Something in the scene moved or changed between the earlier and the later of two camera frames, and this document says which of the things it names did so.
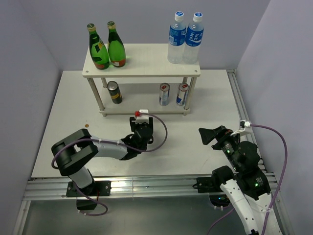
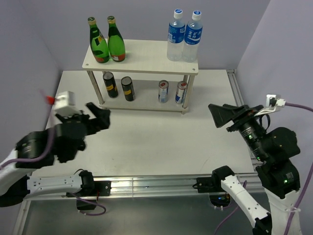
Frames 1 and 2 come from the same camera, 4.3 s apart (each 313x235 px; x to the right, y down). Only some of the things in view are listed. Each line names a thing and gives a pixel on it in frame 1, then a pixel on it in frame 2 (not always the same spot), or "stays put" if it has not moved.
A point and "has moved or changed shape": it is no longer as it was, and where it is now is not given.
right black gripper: (207, 134) → (220, 113)
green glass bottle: (115, 47) has moved or changed shape
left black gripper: (133, 125) → (102, 121)
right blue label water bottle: (194, 38) stays put
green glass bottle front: (98, 50) has moved or changed shape
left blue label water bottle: (176, 39) stays put
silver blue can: (183, 88) has moved or changed shape
